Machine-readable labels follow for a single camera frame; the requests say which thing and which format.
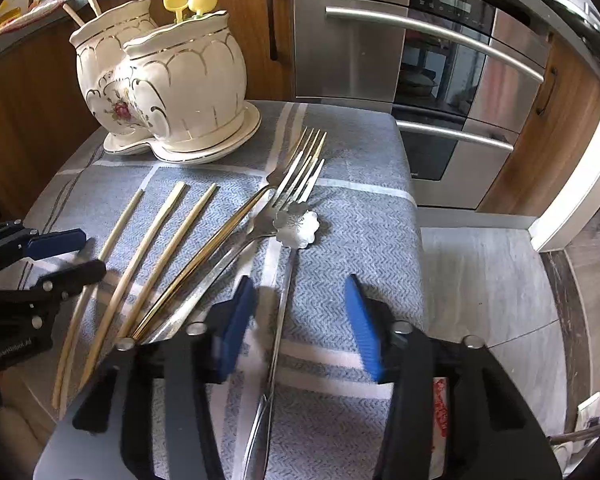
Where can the stainless steel oven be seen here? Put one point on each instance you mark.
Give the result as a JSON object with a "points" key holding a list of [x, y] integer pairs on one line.
{"points": [[360, 45]]}

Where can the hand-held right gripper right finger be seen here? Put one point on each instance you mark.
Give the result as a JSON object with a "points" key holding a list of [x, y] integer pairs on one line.
{"points": [[362, 321]]}

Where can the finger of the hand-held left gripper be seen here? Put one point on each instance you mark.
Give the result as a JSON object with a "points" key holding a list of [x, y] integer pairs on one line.
{"points": [[55, 242], [77, 274]]}

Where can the white ceramic utensil holder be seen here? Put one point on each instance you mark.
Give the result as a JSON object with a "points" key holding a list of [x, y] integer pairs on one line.
{"points": [[190, 80]]}

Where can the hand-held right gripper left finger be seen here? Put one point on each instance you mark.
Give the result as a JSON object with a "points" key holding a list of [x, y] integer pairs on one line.
{"points": [[237, 320]]}

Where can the red and white towel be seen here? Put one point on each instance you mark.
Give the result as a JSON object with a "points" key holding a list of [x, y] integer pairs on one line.
{"points": [[25, 16]]}

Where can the pale bamboo chopstick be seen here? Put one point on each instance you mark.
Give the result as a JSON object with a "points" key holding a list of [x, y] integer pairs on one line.
{"points": [[93, 2], [180, 245], [145, 260], [105, 280], [72, 14]]}

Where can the red and white packet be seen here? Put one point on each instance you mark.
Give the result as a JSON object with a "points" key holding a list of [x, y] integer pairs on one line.
{"points": [[442, 410]]}

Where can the grey checked cloth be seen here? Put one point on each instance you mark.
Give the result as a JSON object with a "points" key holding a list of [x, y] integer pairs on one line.
{"points": [[360, 210]]}

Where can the gold fork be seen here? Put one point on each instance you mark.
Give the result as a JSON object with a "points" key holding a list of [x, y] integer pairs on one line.
{"points": [[310, 142]]}

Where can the silver flower-shaped spoon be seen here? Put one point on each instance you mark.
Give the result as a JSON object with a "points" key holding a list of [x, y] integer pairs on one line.
{"points": [[295, 227]]}

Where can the yellow tulip-shaped spoon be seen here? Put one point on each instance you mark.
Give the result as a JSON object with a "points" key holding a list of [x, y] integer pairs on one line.
{"points": [[201, 1], [175, 2]]}

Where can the silver fork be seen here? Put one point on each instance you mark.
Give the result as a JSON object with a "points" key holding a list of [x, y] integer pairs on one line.
{"points": [[300, 180]]}

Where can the black cooktop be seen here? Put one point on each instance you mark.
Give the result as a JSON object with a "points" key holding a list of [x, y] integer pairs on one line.
{"points": [[585, 25]]}

